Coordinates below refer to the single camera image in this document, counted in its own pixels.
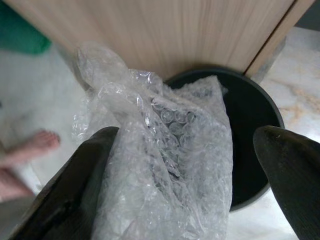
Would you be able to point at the clear bubble wrap sheet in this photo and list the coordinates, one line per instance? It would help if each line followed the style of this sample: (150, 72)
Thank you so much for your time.
(160, 155)

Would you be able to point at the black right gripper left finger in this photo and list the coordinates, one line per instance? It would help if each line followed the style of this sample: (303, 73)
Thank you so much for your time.
(65, 190)

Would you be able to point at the black round rubbish bin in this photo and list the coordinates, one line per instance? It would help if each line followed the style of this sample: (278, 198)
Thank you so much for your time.
(250, 120)

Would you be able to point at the light wooden cabinet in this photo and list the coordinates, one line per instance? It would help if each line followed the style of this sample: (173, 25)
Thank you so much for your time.
(160, 32)

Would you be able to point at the person's bare foot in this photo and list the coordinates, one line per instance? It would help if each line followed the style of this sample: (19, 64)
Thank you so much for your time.
(22, 160)

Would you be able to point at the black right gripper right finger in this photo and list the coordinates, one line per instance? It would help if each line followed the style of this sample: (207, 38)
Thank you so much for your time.
(292, 175)

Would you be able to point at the green cloth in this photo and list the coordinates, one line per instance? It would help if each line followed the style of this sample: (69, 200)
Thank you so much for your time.
(20, 32)

